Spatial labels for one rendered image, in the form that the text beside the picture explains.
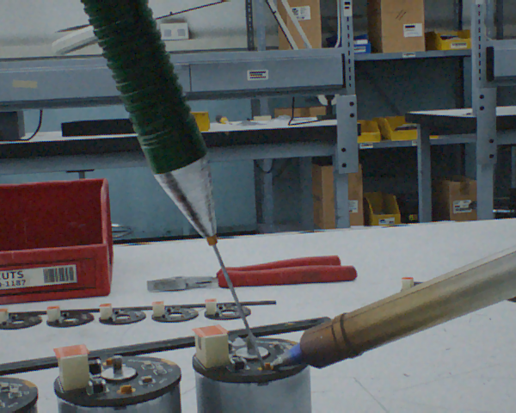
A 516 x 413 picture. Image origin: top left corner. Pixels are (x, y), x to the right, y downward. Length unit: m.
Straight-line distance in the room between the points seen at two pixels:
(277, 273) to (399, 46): 3.90
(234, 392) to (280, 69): 2.36
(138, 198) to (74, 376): 4.47
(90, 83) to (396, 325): 2.35
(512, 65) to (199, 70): 0.95
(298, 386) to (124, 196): 4.47
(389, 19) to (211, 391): 4.23
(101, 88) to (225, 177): 2.24
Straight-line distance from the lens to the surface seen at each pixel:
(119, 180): 4.63
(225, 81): 2.49
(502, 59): 2.70
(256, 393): 0.17
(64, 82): 2.49
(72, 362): 0.17
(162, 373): 0.17
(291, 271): 0.50
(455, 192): 4.45
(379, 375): 0.35
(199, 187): 0.15
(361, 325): 0.16
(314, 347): 0.16
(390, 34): 4.37
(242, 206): 4.67
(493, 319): 0.43
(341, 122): 2.57
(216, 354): 0.17
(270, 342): 0.19
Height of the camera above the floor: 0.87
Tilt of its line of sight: 8 degrees down
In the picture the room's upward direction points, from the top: 3 degrees counter-clockwise
